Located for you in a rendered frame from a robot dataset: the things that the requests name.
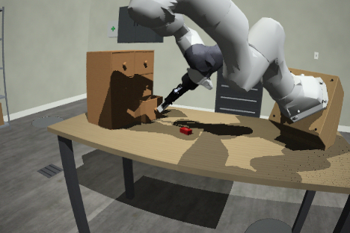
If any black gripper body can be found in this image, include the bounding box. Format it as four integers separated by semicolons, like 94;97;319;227
178;73;199;94

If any red nine-volt battery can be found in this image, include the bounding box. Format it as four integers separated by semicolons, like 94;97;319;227
179;127;192;135

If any small brown chest of drawers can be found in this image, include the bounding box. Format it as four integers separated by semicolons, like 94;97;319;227
86;50;154;130

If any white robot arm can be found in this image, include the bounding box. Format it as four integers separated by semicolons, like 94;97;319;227
127;0;328;122

